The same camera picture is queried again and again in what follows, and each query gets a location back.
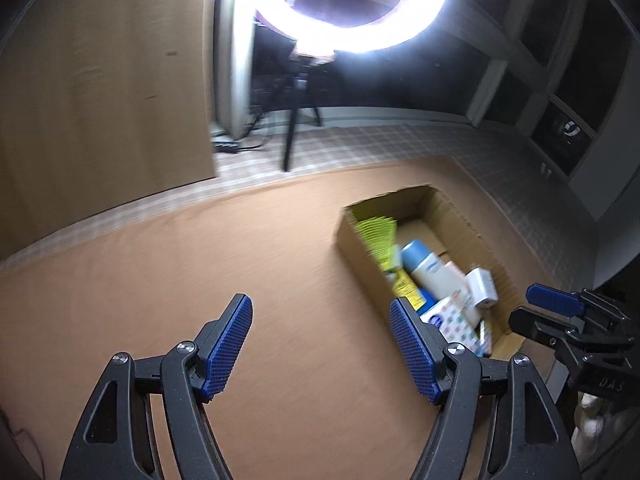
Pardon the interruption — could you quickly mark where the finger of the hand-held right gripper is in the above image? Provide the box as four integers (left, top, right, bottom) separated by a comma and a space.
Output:
526, 284, 631, 326
507, 307, 586, 351

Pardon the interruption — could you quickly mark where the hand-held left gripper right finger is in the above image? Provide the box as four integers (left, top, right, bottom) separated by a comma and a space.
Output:
389, 297, 583, 480

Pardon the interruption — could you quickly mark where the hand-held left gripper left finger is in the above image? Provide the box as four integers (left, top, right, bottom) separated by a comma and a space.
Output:
60, 294, 255, 480

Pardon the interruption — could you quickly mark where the patterned tissue pack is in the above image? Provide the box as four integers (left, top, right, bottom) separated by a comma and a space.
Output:
420, 296, 483, 356

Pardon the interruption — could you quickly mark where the green stick tube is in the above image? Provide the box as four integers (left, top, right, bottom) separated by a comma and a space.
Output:
475, 320, 494, 357

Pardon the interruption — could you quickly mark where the patterned white lighter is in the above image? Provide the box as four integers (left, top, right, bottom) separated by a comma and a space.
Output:
387, 267, 433, 311

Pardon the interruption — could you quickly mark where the white charger plug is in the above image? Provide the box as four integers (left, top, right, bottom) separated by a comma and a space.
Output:
465, 267, 500, 311

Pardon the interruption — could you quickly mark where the white bottle with blue cap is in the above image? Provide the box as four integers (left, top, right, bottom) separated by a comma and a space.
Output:
400, 240, 473, 298

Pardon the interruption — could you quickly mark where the cardboard box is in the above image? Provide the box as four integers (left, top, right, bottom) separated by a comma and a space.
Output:
335, 185, 531, 361

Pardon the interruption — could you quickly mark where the yellow shuttlecock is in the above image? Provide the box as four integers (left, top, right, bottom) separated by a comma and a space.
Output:
356, 216, 401, 273

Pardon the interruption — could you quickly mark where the white fuzzy cloth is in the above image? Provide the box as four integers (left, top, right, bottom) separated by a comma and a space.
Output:
572, 392, 628, 456

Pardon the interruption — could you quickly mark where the checkered cloth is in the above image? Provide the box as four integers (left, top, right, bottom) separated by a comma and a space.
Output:
0, 122, 601, 271

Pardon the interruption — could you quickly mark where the large light wood board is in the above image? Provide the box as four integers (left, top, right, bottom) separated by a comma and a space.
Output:
0, 0, 221, 261

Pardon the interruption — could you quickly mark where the black cable bundle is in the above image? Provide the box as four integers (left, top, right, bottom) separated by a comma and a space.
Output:
240, 105, 273, 151

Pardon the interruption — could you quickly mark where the white ring light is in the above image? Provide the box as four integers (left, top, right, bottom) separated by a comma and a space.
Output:
207, 0, 448, 53

